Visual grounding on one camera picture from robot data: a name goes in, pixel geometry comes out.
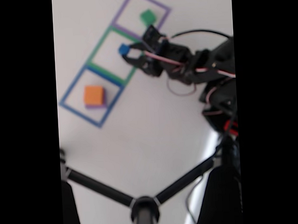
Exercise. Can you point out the orange block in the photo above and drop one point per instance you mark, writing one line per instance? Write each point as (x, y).
(94, 94)

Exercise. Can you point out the small blue cube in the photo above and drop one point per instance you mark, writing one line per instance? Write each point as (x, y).
(123, 49)

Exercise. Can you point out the purple tape square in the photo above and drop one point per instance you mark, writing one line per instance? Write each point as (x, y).
(124, 30)

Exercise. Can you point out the blue tape square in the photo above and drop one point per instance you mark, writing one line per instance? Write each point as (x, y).
(80, 115)

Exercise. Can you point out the large purple block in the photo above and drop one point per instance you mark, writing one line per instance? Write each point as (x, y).
(96, 106)

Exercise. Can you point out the red clamp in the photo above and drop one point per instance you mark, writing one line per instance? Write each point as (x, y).
(232, 126)

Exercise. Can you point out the green tape square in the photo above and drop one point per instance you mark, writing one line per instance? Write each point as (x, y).
(107, 73)

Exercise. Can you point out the green cube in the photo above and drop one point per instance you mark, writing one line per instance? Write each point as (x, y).
(147, 16)

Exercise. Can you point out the black tripod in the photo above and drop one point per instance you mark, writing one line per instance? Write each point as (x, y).
(144, 210)

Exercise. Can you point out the blue camera circuit board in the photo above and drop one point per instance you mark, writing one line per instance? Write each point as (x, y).
(152, 36)

